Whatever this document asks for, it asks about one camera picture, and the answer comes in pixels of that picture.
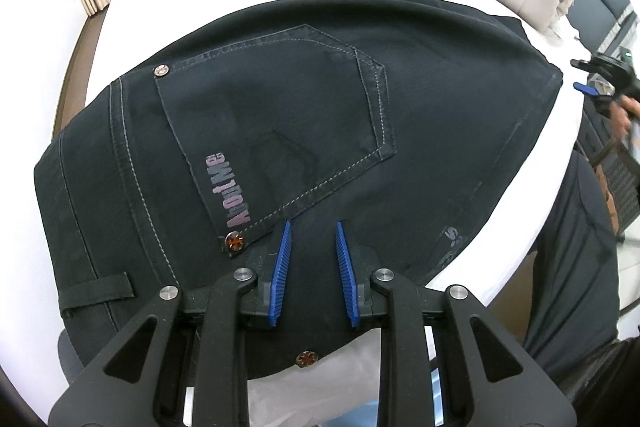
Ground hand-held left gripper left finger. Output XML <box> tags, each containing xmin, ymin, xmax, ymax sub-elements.
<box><xmin>47</xmin><ymin>221</ymin><xmax>293</xmax><ymax>427</ymax></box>

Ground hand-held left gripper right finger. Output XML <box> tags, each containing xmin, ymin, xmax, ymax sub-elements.
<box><xmin>335</xmin><ymin>219</ymin><xmax>576</xmax><ymax>427</ymax></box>

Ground black denim pants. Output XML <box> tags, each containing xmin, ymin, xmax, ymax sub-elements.
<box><xmin>34</xmin><ymin>0</ymin><xmax>565</xmax><ymax>380</ymax></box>

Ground person's right forearm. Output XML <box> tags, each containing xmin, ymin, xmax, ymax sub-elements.
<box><xmin>590</xmin><ymin>129</ymin><xmax>640</xmax><ymax>233</ymax></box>

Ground person's right hand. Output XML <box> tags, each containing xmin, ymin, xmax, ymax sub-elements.
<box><xmin>611</xmin><ymin>98</ymin><xmax>640</xmax><ymax>138</ymax></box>

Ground person's dark clothing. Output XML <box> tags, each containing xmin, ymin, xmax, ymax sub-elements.
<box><xmin>522</xmin><ymin>149</ymin><xmax>640</xmax><ymax>427</ymax></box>

